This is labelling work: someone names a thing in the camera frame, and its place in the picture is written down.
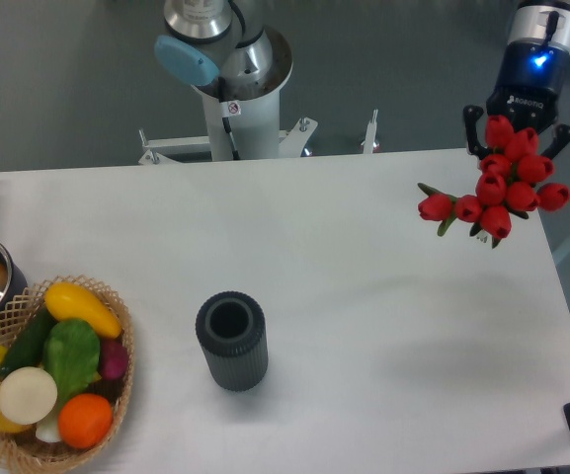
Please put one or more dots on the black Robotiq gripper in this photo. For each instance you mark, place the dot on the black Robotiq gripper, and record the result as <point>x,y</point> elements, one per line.
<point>526,92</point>

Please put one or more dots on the red tulip bouquet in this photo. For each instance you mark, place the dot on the red tulip bouquet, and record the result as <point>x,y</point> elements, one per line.
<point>513,181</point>

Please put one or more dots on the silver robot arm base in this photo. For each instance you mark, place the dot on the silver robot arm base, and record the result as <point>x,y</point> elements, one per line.
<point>223,48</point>

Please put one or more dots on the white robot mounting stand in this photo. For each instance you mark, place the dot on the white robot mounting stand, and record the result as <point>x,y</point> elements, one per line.
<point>236,130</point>

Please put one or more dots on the dark grey ribbed vase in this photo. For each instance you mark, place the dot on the dark grey ribbed vase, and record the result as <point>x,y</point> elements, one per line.
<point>231,329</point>

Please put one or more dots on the purple red onion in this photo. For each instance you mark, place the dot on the purple red onion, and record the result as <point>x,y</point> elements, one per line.
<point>113,361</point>

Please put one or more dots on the yellow squash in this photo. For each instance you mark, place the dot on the yellow squash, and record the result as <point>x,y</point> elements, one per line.
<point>67,301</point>

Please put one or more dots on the green lettuce leaf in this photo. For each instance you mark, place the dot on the green lettuce leaf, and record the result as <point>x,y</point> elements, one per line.
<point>71,355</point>

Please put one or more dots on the orange fruit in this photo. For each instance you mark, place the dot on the orange fruit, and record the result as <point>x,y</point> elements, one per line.
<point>85,420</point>

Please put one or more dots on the green cucumber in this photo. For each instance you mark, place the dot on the green cucumber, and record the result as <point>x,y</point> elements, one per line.
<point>27,349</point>

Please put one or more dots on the white round onion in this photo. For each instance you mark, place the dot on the white round onion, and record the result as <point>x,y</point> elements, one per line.
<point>27,395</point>

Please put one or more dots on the white leek stalk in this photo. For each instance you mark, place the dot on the white leek stalk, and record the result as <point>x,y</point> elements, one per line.
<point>47,430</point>

